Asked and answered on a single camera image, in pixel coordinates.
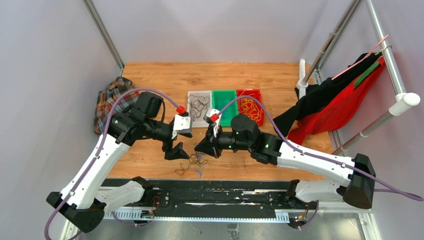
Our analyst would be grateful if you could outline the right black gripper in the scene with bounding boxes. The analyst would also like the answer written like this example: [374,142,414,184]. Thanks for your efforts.
[194,123,252,159]

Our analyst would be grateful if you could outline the cable bundle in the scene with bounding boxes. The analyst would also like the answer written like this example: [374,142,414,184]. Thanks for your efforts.
[174,152,210,180]

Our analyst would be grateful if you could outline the brown cable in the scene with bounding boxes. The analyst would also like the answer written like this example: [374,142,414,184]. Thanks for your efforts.
[187,96,211,122]

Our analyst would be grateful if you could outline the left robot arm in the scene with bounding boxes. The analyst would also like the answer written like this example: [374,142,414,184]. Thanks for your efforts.
[46,88,193,233]

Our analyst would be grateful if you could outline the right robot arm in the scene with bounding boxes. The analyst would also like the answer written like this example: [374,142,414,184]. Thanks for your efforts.
[195,114,376,209]

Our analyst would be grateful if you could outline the white plastic bin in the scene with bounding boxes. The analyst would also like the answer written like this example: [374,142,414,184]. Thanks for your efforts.
[186,90,212,128]

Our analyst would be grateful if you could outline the green plastic bin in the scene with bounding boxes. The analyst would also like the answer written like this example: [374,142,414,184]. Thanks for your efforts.
[212,90,239,127]

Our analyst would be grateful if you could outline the red plastic bin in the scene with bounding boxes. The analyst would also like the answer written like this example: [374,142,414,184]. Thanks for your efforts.
[235,89,265,126]

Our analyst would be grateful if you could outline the plaid cloth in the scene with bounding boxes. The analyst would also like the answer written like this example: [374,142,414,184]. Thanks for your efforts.
[94,76,141,136]

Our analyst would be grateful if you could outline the black garment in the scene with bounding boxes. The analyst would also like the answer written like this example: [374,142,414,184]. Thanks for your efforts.
[273,52,382,137]

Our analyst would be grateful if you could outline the red garment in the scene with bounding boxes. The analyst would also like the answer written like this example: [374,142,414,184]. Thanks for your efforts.
[287,57,386,145]

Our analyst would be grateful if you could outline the pink hanger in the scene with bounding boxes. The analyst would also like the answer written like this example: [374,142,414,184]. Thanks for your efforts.
[331,34,389,80]

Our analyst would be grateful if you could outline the metal clothes rack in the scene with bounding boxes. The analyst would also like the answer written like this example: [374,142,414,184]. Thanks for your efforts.
[296,0,421,156]

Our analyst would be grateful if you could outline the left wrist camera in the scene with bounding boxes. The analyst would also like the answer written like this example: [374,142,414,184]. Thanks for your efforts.
[172,114,193,139]

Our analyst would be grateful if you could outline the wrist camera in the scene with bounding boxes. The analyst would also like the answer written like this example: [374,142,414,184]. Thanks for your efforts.
[172,114,193,139]
[203,108,221,138]

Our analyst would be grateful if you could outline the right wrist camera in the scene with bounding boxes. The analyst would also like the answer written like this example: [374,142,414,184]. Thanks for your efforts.
[203,108,221,138]

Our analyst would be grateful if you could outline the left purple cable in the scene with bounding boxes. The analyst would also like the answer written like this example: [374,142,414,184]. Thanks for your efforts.
[43,88,186,240]

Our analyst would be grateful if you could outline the purple cable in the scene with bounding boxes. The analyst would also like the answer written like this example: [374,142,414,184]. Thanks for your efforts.
[210,95,424,202]
[43,88,186,240]

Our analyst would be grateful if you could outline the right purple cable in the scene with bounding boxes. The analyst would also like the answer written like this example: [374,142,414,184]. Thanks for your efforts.
[210,95,424,202]

